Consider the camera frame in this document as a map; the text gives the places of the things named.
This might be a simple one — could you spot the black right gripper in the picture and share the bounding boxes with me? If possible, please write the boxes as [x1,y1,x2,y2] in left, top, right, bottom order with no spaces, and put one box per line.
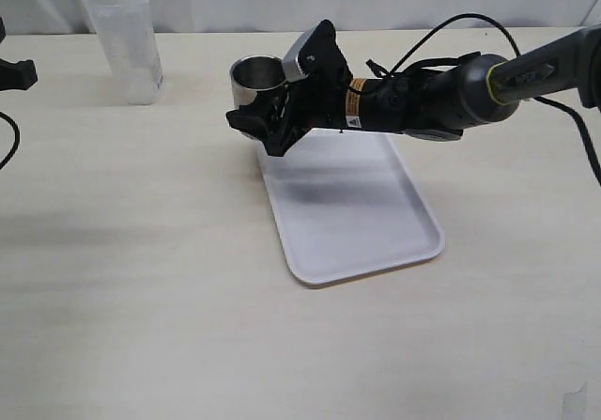
[225,19,352,157]

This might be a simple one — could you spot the stainless steel cup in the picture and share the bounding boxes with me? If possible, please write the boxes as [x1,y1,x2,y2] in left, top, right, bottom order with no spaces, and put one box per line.
[229,54,285,108]

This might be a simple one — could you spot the translucent plastic measuring jug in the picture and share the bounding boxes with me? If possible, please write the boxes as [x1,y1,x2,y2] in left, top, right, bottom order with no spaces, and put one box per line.
[81,0,163,105]

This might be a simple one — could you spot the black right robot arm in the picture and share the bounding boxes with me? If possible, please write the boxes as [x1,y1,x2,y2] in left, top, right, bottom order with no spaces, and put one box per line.
[225,19,600,157]

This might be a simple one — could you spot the white plastic tray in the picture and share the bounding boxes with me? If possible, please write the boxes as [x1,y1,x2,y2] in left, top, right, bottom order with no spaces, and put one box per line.
[255,130,445,287]

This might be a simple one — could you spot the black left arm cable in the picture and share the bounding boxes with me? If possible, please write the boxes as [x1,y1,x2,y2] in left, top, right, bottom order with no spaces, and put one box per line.
[0,112,21,170]

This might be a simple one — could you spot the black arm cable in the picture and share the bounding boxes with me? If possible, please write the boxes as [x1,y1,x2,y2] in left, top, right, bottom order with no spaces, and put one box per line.
[365,13,601,181]
[0,112,21,170]

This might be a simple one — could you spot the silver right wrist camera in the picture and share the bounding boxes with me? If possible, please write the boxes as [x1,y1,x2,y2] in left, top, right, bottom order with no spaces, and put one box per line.
[282,26,319,83]

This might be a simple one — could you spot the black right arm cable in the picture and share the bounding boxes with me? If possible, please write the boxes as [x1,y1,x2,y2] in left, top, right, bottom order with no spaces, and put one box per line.
[365,13,601,181]

